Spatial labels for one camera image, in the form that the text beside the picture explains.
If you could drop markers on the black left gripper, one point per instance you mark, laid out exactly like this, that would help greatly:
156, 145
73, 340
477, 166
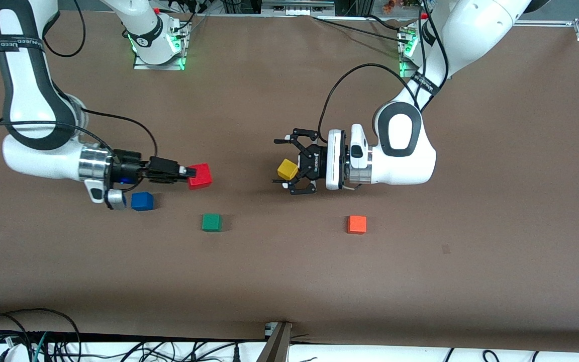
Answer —
315, 165

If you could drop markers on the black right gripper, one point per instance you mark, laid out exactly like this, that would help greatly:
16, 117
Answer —
127, 170

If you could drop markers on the red cube block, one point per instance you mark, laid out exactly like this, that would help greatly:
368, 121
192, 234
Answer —
200, 177

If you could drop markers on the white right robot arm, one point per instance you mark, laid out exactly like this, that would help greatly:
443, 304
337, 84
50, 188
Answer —
23, 90

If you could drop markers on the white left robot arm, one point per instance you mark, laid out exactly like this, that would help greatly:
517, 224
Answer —
405, 166

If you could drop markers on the yellow cube block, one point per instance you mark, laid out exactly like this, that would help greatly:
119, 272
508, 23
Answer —
287, 169

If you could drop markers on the blue cube block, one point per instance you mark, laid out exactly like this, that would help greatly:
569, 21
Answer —
142, 201

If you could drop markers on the green cube block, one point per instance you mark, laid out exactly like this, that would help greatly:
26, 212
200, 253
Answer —
211, 222

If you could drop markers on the orange cube block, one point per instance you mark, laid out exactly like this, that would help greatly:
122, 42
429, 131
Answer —
357, 224

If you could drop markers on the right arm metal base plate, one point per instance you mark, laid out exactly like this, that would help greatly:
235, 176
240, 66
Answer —
141, 66

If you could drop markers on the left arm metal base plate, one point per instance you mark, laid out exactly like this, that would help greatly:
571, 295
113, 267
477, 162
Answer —
405, 72

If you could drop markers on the grey camera mount bar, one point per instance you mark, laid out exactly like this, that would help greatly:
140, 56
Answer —
275, 347

